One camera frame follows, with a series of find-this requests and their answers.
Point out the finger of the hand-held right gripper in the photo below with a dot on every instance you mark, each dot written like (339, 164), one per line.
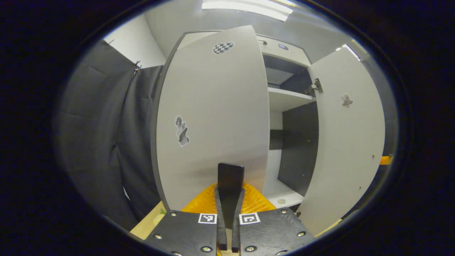
(386, 160)

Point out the grey double-door shoe cabinet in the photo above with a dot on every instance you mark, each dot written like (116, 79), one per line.
(298, 149)

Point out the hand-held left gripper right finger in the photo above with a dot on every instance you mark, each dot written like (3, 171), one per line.
(273, 231)

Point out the large ceiling light panel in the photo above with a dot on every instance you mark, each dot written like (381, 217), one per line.
(249, 8)

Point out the grey cabinet door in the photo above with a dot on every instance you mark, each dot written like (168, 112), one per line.
(213, 106)
(348, 142)

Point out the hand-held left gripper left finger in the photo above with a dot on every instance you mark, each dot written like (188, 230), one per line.
(185, 231)

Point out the black backdrop cloth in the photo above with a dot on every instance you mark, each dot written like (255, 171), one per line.
(96, 142)

